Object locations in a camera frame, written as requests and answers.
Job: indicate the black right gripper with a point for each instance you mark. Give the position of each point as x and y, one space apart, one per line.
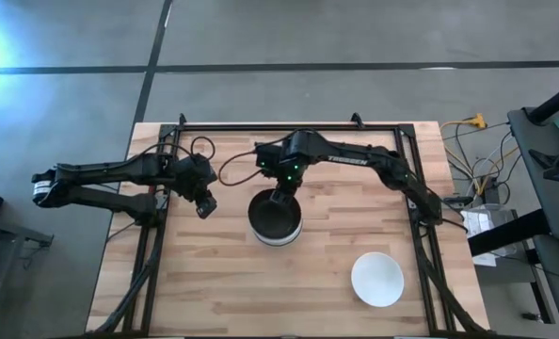
282 172

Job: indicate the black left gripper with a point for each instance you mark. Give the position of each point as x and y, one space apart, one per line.
195 176

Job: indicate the black bowl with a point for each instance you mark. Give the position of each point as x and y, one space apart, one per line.
275 216

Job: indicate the white ceramic bowl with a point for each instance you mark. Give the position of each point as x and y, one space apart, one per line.
377 279
282 241

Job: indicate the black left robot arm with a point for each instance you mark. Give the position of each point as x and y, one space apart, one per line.
105 169

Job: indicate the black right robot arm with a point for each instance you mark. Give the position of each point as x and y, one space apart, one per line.
355 157

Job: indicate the white paper sheet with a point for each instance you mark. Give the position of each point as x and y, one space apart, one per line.
479 226

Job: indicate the yellow power plug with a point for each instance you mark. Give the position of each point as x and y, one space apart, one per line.
478 121

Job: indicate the black cart beam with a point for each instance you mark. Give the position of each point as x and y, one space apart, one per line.
505 235

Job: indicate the grey cart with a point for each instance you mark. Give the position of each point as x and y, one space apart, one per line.
525 136

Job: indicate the small black floor object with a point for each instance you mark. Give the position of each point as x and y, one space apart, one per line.
529 316

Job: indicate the black pole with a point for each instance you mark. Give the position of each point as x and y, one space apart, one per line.
554 101

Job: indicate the black aluminium frame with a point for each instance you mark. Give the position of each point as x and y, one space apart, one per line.
242 127

